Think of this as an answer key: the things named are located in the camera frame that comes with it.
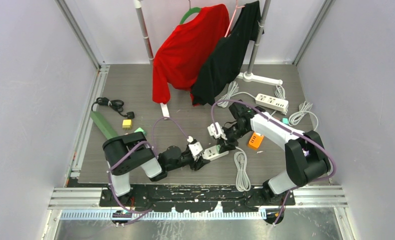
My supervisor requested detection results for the white power strip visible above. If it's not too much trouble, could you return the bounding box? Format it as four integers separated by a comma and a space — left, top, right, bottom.
255, 93, 289, 115
202, 145, 229, 161

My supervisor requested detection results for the orange power strip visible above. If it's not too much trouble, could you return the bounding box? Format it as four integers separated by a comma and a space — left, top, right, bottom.
247, 132, 264, 150

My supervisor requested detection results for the orange strip white cord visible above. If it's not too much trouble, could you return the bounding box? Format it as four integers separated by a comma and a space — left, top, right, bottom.
273, 84, 287, 100

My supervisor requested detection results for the purple strip white cord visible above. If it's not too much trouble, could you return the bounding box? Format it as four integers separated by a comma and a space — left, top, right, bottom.
288, 100, 319, 132

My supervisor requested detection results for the yellow plug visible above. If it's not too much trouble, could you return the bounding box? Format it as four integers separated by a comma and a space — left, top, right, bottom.
121, 119, 133, 130

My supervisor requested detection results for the green power strip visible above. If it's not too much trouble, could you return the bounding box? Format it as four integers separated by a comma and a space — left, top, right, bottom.
90, 111, 119, 140

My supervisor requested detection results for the green strip black cord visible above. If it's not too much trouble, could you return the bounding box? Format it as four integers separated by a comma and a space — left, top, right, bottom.
91, 96, 135, 120

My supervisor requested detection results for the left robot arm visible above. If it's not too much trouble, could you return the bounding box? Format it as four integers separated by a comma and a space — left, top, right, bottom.
102, 132, 211, 207

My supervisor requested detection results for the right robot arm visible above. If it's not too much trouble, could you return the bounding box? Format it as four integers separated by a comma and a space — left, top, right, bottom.
207, 100, 335, 206

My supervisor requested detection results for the clothes rack right pole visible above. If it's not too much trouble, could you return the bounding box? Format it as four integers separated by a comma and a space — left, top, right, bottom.
237, 0, 283, 86

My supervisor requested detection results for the clothes rack pole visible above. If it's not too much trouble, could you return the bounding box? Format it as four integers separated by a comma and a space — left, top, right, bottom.
133, 0, 170, 118
237, 0, 283, 86

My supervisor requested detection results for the black shirt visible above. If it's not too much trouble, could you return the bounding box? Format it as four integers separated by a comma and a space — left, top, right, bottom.
190, 0, 262, 105

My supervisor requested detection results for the red shirt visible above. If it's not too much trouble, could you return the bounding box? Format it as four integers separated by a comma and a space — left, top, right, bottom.
152, 4, 230, 104

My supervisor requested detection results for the pink hanger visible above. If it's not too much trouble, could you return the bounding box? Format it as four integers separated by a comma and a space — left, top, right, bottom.
224, 0, 245, 38

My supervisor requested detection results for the green hanger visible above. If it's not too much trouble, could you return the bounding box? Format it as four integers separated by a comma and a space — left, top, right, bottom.
179, 7, 201, 25

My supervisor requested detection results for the clothes rack left pole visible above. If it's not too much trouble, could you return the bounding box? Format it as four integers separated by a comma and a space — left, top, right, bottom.
133, 0, 170, 118

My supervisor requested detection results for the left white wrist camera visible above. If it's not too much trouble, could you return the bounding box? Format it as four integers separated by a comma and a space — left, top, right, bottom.
187, 136, 204, 161

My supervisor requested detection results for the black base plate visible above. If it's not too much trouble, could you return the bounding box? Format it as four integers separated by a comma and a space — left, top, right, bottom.
99, 184, 285, 213

